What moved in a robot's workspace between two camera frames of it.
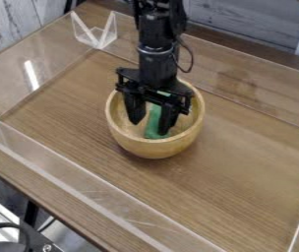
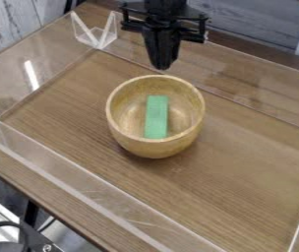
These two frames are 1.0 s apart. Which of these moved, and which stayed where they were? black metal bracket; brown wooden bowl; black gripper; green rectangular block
Moved: black gripper
Stayed: green rectangular block; black metal bracket; brown wooden bowl
